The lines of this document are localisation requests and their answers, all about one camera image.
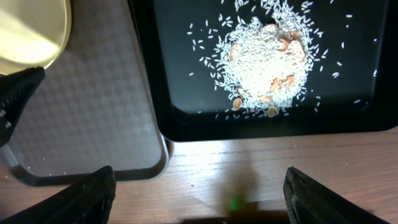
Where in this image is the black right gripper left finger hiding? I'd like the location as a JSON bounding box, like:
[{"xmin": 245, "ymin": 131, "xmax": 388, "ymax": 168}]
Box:
[{"xmin": 1, "ymin": 166, "xmax": 116, "ymax": 224}]

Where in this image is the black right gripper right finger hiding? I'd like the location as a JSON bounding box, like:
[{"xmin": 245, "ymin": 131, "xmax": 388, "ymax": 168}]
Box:
[{"xmin": 283, "ymin": 167, "xmax": 386, "ymax": 224}]

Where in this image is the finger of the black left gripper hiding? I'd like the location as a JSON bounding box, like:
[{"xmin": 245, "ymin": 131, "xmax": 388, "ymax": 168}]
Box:
[{"xmin": 1, "ymin": 67, "xmax": 45, "ymax": 147}]

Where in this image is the yellow plate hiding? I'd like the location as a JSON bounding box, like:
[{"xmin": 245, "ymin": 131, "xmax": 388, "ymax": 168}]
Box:
[{"xmin": 1, "ymin": 0, "xmax": 72, "ymax": 75}]

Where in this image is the black food waste tray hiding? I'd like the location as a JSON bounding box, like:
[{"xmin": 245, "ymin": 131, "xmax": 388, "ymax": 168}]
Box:
[{"xmin": 129, "ymin": 1, "xmax": 397, "ymax": 141}]

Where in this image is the brown serving tray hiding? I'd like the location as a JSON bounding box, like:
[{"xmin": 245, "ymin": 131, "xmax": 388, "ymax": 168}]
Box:
[{"xmin": 1, "ymin": 1, "xmax": 169, "ymax": 186}]

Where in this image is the spilled rice pile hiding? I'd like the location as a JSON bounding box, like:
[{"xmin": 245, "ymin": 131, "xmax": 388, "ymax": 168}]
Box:
[{"xmin": 185, "ymin": 0, "xmax": 379, "ymax": 121}]

